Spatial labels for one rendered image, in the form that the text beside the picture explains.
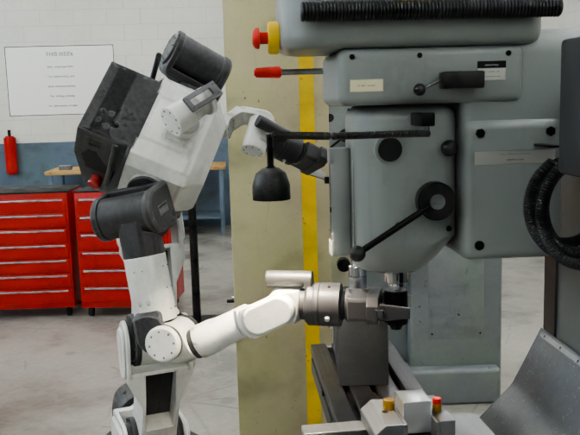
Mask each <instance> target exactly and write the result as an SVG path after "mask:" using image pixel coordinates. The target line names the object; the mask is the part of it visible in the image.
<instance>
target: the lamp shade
mask: <svg viewBox="0 0 580 435"><path fill-rule="evenodd" d="M252 194H253V200H254V201H262V202H272V201H283V200H289V199H290V198H291V193H290V183H289V180H288V177H287V173H286V172H284V171H283V170H281V169H280V168H279V167H275V166H273V167H265V168H262V169H261V170H260V171H258V172H257V173H256V174H255V178H254V181H253V185H252Z"/></svg>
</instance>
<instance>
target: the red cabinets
mask: <svg viewBox="0 0 580 435"><path fill-rule="evenodd" d="M81 186H82V185H55V186H1V187H0V310H14V309H36V308H60V307H66V314H67V316H71V315H73V307H75V306H76V305H77V304H79V303H82V308H89V310H88V312H89V316H94V315H95V308H100V307H131V299H130V294H129V286H128V281H127V276H126V272H125V266H124V262H123V259H122V257H121V256H120V255H119V246H118V245H117V240H116V239H115V240H113V241H109V242H102V241H101V240H99V239H98V238H97V236H96V235H95V233H94V231H93V229H92V227H91V220H90V209H91V204H92V202H93V201H94V200H95V199H97V198H98V197H100V196H102V195H103V194H104V193H103V192H100V191H98V190H95V189H92V188H90V187H89V186H87V187H84V188H81ZM184 291H185V289H184V272H183V266H182V269H181V271H180V275H179V278H178V280H177V303H179V297H180V296H181V294H183V292H184Z"/></svg>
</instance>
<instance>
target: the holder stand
mask: <svg viewBox="0 0 580 435"><path fill-rule="evenodd" d="M334 331H335V358H336V365H337V378H338V384H339V386H369V385H388V325H386V324H385V323H384V321H380V323H379V324H378V325H367V323H366V322H347V321H346V319H344V320H343V323H342V326H334Z"/></svg>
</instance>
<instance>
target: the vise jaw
mask: <svg viewBox="0 0 580 435"><path fill-rule="evenodd" d="M382 400H383V399H379V400H370V401H369V402H368V403H367V404H366V405H364V406H363V407H362V408H361V421H362V423H363V425H364V426H365V428H366V430H367V432H368V434H369V435H408V424H407V422H406V421H405V420H404V419H403V417H402V416H401V414H400V412H399V411H398V409H397V408H396V406H394V410H392V411H386V410H384V409H383V406H382Z"/></svg>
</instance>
